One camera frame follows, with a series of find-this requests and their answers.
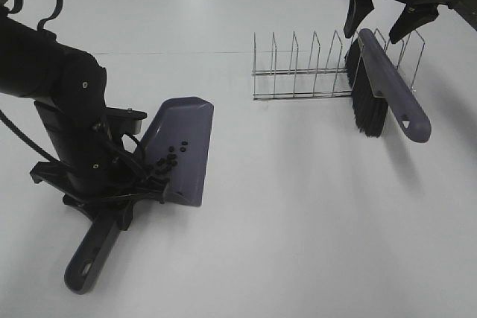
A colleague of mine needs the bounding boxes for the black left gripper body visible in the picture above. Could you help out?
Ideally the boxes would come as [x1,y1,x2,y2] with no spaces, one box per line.
[30,107,170,230]

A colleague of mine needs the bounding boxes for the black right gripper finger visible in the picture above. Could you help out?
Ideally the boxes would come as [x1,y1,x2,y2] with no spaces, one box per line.
[389,4,439,43]
[344,0,373,38]

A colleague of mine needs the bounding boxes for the pile of coffee beans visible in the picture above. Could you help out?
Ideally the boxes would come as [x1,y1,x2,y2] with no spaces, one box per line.
[151,141,189,177]

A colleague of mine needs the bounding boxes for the purple brush black bristles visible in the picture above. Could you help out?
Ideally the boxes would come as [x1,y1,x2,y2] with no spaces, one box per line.
[345,28,432,143]

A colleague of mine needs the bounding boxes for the purple plastic dustpan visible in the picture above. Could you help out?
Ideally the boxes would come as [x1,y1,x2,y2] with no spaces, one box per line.
[63,97,214,294]

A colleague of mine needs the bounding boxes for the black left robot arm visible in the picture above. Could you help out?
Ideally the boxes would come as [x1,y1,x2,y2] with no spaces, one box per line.
[1,7,166,230]

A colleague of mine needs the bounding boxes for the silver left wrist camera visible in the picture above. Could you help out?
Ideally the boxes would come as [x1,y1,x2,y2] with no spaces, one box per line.
[124,119,142,135]

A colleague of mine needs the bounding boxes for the chrome wire dish rack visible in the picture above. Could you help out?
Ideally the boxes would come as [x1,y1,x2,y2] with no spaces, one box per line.
[251,28,426,101]

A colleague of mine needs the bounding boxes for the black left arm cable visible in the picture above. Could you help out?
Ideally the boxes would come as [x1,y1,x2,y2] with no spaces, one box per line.
[0,0,64,162]

